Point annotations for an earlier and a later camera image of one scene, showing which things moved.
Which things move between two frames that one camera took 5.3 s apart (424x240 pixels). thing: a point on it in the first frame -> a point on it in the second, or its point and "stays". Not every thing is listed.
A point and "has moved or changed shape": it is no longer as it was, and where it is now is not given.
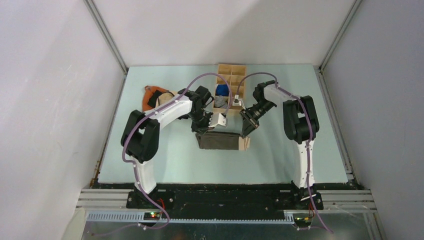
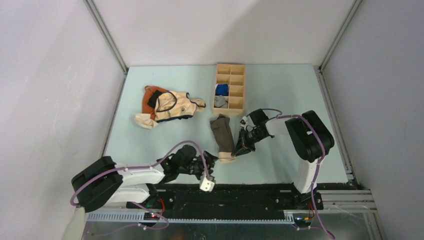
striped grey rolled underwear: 219,101 stays
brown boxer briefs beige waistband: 223,140 has moved or changed shape
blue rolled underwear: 222,89 stays
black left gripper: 203,128 -> 210,161
